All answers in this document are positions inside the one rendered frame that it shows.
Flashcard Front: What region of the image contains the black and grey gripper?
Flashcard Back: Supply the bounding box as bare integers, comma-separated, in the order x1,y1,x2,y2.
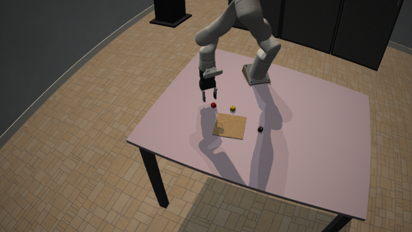
199,60,222,102

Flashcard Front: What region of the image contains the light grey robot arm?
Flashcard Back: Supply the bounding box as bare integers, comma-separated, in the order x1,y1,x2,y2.
195,0,281,80

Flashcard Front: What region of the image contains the tan flat mat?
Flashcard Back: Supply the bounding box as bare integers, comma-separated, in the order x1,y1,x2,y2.
212,113,247,140

